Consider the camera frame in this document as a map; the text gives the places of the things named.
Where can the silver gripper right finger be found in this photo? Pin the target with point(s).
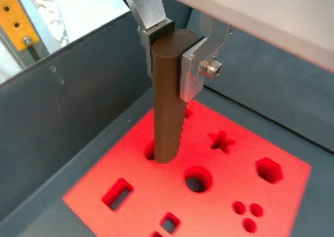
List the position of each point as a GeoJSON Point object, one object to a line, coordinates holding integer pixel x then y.
{"type": "Point", "coordinates": [200, 62]}

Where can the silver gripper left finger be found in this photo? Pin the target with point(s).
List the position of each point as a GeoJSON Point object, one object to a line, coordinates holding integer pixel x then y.
{"type": "Point", "coordinates": [154, 24]}

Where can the brown oval rod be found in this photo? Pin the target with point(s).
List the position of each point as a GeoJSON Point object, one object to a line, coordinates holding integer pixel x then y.
{"type": "Point", "coordinates": [169, 106]}

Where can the red foam shape board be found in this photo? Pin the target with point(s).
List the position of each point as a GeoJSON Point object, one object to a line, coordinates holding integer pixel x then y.
{"type": "Point", "coordinates": [232, 186]}

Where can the yellow perforated metal bracket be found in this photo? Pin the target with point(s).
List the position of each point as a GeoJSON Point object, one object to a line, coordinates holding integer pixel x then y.
{"type": "Point", "coordinates": [17, 25]}

